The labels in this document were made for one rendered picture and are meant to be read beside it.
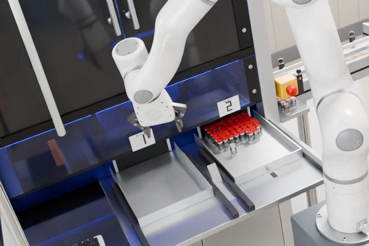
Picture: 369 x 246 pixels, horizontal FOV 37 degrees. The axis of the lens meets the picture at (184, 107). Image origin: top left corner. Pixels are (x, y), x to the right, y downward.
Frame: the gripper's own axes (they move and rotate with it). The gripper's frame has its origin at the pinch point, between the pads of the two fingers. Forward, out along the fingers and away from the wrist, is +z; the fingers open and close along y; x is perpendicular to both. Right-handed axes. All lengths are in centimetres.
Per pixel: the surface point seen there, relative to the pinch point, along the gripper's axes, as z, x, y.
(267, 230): 93, 18, 18
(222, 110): 31.3, 32.4, 13.1
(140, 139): 24.3, 20.4, -15.6
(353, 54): 55, 72, 68
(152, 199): 33.8, 1.2, -13.9
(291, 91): 36, 39, 39
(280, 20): 165, 243, 49
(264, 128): 46, 33, 26
